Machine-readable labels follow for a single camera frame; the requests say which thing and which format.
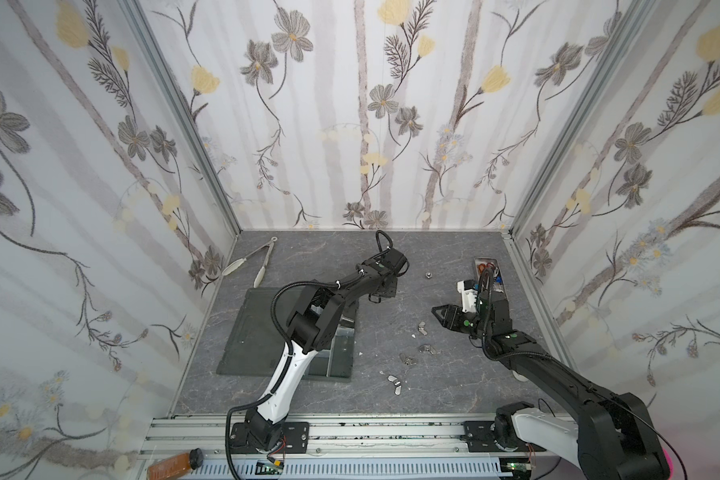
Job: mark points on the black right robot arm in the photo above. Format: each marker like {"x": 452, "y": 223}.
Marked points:
{"x": 607, "y": 435}

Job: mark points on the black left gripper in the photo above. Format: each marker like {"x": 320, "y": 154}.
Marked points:
{"x": 392, "y": 293}

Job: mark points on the aluminium rail base frame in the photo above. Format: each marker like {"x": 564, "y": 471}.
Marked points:
{"x": 363, "y": 446}

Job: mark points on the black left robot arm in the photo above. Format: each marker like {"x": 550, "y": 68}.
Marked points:
{"x": 307, "y": 314}

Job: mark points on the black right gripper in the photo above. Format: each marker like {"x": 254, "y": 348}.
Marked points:
{"x": 458, "y": 318}

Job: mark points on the red handled scissors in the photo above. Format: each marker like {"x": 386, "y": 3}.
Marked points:
{"x": 483, "y": 266}

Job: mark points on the transparent grey organizer box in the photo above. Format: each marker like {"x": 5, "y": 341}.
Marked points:
{"x": 254, "y": 346}

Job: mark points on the orange bottle black cap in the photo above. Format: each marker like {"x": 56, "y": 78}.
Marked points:
{"x": 176, "y": 466}

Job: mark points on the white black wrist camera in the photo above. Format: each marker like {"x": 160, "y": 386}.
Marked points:
{"x": 468, "y": 290}

